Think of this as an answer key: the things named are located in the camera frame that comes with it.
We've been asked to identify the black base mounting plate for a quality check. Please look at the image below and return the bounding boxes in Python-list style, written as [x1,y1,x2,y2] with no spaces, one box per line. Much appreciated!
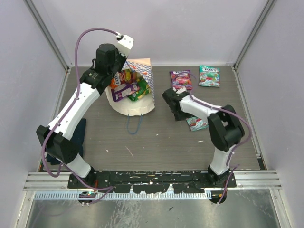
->
[67,170,237,194]

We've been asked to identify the blue checkered paper bag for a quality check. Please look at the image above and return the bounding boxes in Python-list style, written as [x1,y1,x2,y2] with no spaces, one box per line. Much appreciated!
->
[105,57,155,134]

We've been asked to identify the teal white snack packet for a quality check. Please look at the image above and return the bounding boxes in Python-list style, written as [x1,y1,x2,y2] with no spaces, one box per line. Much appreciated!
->
[186,116,208,132]

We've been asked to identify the white slotted cable duct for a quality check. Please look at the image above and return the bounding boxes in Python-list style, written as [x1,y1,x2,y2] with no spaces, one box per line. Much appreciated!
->
[34,191,211,201]

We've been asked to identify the green snack packet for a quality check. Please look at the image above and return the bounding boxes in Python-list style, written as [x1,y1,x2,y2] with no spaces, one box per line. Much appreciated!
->
[128,79,151,102]

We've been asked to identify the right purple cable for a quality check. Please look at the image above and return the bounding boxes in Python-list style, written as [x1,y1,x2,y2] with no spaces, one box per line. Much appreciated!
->
[173,73,252,205]

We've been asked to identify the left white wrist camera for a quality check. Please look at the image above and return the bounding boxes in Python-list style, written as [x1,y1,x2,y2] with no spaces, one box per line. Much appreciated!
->
[116,35,134,58]

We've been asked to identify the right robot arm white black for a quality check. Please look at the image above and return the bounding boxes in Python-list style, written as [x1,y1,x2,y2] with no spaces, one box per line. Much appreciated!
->
[161,88,245,185]

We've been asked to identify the teal mint candy packet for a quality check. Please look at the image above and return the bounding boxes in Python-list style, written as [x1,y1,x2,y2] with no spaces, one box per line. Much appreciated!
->
[198,65,220,87]

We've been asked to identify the dark navy cloth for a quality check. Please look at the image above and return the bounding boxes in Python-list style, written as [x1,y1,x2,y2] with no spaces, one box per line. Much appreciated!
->
[46,118,86,165]

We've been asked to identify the purple cable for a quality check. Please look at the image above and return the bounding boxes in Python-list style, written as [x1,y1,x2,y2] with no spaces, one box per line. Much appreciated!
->
[173,73,252,205]
[41,28,121,205]

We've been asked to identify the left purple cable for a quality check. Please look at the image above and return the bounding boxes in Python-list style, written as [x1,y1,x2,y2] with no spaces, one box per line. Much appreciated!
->
[41,28,121,205]

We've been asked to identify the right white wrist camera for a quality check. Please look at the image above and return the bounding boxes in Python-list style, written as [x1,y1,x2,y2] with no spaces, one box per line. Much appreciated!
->
[173,87,187,94]

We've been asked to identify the orange snack packet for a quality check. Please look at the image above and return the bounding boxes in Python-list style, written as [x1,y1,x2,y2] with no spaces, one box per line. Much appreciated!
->
[110,69,137,89]

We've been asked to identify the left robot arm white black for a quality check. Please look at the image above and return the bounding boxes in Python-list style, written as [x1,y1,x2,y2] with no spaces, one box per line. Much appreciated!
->
[36,44,131,178]

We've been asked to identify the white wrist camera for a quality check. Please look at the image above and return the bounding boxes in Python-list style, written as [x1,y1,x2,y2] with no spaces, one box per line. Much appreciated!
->
[173,87,187,94]
[116,35,134,58]

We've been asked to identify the purple snack packet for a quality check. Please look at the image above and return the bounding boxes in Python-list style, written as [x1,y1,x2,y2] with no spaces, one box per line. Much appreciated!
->
[170,70,192,91]
[111,82,139,102]

